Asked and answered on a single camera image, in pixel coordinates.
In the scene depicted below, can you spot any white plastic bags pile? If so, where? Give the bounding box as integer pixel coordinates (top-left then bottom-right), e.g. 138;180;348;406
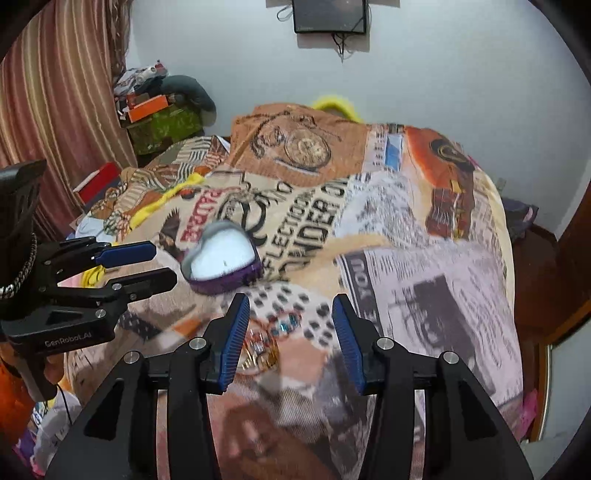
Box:
113;60;169;99

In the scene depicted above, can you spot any red and white box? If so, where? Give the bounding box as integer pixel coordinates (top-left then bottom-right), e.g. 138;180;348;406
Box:
74;161;123;204

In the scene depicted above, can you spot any grey purple backpack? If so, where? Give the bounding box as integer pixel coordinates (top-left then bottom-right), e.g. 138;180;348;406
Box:
501;196;539;241

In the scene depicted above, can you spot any wooden door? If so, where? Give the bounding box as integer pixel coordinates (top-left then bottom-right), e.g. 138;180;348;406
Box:
530;175;591;444

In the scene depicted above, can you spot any black hanging cable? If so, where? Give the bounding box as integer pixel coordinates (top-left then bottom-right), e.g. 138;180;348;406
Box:
331;32;354;63

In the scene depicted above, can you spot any printed blanket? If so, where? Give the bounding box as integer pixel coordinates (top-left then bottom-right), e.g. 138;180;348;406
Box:
65;104;525;480

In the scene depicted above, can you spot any orange box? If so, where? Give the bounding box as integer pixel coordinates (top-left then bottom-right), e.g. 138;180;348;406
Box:
127;95;168;123

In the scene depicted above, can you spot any yellow cloth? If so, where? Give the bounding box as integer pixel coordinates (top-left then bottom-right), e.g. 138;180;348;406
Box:
82;173;206;288

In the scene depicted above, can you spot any pink slipper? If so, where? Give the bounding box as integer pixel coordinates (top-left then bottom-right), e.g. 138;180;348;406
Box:
516;390;540;439

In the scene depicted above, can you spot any green patterned bag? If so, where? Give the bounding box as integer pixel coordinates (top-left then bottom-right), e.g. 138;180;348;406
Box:
127;104;204;155

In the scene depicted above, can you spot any orange cloth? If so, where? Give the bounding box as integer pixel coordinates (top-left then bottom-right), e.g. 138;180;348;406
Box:
0;351;38;425

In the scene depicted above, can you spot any small black wall monitor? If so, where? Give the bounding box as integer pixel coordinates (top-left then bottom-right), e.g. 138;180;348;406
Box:
292;0;370;35

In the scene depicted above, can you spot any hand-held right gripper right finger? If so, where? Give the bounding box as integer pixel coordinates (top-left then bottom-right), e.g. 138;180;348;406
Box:
332;294;536;480

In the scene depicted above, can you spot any purple heart-shaped jewelry box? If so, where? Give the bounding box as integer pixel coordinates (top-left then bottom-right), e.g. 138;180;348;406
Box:
181;220;263;296

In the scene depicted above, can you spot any blue gemstone bracelet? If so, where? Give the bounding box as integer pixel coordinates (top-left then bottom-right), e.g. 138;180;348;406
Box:
269;315;297;336

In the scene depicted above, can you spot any striped pink curtain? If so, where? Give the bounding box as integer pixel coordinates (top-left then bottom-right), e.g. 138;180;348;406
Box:
0;0;139;241

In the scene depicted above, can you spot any silver chain bracelet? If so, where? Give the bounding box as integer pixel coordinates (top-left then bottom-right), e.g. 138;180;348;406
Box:
0;233;38;298

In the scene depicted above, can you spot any gold bracelet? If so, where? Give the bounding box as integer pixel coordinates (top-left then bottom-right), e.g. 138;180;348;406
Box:
239;329;279;373

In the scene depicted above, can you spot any yellow foam tube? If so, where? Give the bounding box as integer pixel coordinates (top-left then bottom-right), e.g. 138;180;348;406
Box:
311;93;361;121

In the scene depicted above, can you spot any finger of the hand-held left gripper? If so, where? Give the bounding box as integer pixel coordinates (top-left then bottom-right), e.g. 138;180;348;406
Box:
44;267;178;324
39;237;158;282

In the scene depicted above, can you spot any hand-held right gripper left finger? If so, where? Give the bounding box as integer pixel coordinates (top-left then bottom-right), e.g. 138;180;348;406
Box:
44;293;251;480

